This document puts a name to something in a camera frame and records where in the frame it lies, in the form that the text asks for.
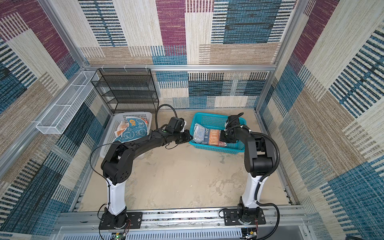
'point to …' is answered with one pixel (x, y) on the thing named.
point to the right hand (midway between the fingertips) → (223, 139)
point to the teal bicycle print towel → (136, 128)
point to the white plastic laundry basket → (116, 118)
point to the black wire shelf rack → (127, 90)
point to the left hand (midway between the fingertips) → (193, 135)
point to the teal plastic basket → (217, 121)
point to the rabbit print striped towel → (203, 135)
